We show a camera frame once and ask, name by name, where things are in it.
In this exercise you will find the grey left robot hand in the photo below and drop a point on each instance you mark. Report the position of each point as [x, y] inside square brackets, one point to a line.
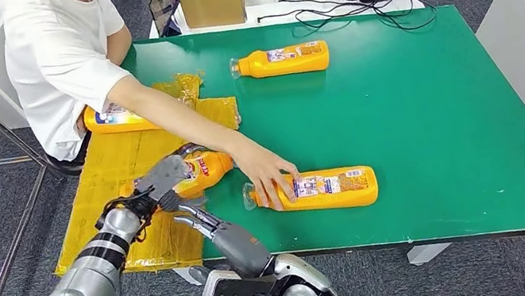
[165, 173]

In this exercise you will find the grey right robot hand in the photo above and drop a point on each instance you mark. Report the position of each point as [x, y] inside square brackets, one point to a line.
[242, 249]

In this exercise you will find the orange detergent bottle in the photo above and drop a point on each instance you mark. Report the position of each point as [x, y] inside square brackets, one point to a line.
[335, 202]
[210, 171]
[254, 67]
[130, 125]

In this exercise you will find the yellow taped mat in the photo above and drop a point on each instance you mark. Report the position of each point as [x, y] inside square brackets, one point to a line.
[111, 167]

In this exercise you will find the white table foot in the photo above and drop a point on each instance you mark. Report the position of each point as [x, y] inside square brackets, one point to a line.
[183, 277]
[429, 253]

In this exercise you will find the black stool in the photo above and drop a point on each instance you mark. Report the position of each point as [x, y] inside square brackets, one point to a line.
[64, 166]

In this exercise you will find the black tablet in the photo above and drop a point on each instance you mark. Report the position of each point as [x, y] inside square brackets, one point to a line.
[162, 2]

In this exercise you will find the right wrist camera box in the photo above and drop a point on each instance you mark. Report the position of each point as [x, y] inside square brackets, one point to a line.
[236, 295]

